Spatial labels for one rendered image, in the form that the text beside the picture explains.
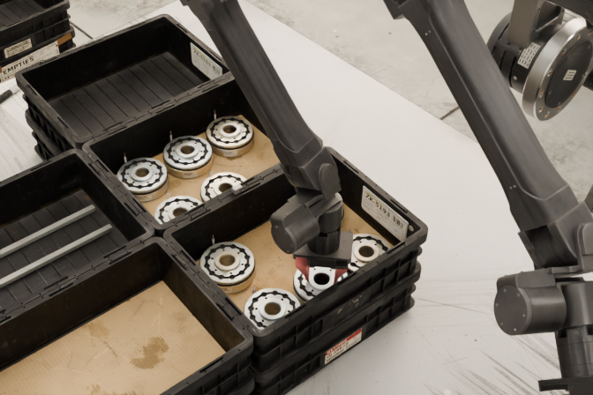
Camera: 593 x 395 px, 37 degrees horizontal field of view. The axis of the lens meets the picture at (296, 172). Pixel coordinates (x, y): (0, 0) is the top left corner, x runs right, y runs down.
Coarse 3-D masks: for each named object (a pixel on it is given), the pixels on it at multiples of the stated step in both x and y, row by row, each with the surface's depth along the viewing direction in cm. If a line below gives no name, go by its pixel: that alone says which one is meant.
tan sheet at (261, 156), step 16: (256, 128) 196; (256, 144) 192; (160, 160) 188; (224, 160) 188; (240, 160) 188; (256, 160) 188; (272, 160) 188; (208, 176) 185; (176, 192) 181; (192, 192) 181
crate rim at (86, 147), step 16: (224, 80) 192; (192, 96) 188; (160, 112) 184; (128, 128) 180; (96, 144) 177; (96, 160) 173; (112, 176) 170; (256, 176) 170; (128, 192) 167; (224, 192) 167; (144, 208) 164; (192, 208) 164; (160, 224) 161
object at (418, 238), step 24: (240, 192) 167; (384, 192) 168; (192, 216) 162; (408, 216) 163; (168, 240) 158; (408, 240) 159; (384, 264) 156; (216, 288) 150; (336, 288) 151; (240, 312) 147; (312, 312) 149; (264, 336) 143
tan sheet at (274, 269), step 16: (352, 224) 175; (368, 224) 175; (240, 240) 172; (256, 240) 172; (272, 240) 172; (256, 256) 169; (272, 256) 169; (288, 256) 169; (256, 272) 166; (272, 272) 166; (288, 272) 166; (256, 288) 163; (288, 288) 163; (240, 304) 160
